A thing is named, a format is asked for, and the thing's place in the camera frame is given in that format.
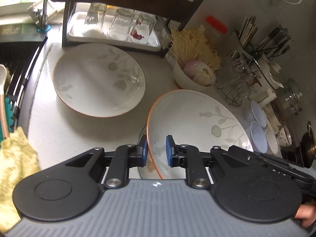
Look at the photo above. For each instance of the small chrome faucet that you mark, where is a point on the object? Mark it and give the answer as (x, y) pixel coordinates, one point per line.
(40, 16)

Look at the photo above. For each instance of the black kitchen sink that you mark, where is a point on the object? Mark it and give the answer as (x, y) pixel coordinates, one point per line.
(21, 45)

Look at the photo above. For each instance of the white bowl with garlic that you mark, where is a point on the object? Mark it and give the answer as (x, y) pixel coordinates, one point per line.
(185, 82)

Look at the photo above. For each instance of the wire rack with glass cups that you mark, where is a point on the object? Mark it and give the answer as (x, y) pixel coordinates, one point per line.
(234, 78)

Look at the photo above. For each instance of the white ceramic bowl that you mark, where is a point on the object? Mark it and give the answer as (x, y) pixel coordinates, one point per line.
(273, 146)

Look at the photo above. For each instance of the teal flower sponge holder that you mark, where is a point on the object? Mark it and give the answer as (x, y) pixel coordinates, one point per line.
(9, 114)

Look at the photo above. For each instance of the dark wok on stove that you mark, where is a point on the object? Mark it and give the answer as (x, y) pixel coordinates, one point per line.
(307, 147)

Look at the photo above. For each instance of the white leaf plate back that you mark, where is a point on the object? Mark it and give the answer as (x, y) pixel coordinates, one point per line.
(99, 80)

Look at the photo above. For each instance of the bundle of dry noodles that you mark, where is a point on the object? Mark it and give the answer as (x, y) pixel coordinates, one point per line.
(191, 44)

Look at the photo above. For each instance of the green chopstick utensil holder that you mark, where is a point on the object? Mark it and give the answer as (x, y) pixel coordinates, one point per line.
(272, 41)

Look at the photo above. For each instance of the speckled bowl with tea leaves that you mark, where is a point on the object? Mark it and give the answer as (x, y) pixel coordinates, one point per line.
(284, 137)

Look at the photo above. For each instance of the translucent plastic bowl back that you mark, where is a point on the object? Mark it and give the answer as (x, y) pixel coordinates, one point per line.
(254, 113)

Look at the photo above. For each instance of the black knife and dish rack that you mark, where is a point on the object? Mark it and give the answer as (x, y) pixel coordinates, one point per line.
(138, 25)

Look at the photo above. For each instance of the red lid pickle jar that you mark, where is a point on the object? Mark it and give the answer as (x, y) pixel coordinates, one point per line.
(215, 30)

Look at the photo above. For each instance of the translucent plastic bowl front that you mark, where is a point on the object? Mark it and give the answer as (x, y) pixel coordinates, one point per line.
(258, 138)

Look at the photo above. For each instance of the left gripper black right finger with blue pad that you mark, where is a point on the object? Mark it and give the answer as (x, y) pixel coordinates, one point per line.
(192, 160)

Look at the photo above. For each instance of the glass kettle on white base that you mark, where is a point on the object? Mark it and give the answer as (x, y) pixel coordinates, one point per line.
(286, 104)

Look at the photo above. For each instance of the person's right hand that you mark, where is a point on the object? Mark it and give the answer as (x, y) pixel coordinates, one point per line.
(306, 213)

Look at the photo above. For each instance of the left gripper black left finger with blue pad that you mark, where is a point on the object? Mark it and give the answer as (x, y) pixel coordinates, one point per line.
(121, 160)

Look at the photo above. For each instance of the white electric cooking pot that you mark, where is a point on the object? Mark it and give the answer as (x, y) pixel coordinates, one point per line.
(266, 78)

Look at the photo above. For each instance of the translucent plastic bowl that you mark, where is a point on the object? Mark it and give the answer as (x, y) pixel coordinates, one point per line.
(258, 138)
(254, 113)

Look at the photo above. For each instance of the white rice spoon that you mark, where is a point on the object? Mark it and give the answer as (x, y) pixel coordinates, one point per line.
(4, 124)

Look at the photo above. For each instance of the yellow dish cloth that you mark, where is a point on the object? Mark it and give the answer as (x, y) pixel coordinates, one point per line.
(18, 161)

